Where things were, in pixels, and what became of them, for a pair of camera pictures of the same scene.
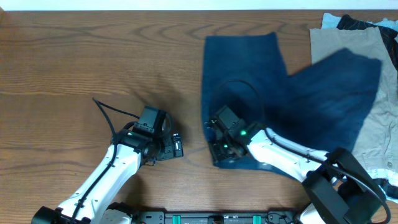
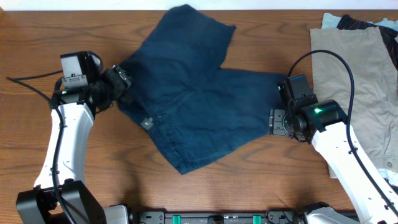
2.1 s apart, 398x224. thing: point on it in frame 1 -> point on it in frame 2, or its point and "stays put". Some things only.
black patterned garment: x=347 y=22 stays put
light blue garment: x=332 y=22 stays put
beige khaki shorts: x=377 y=143 stays put
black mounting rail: x=214 y=217 stays put
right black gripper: x=217 y=154 -> x=275 y=122
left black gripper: x=170 y=151 -> x=122 y=86
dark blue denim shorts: x=323 y=104 -> x=198 y=108
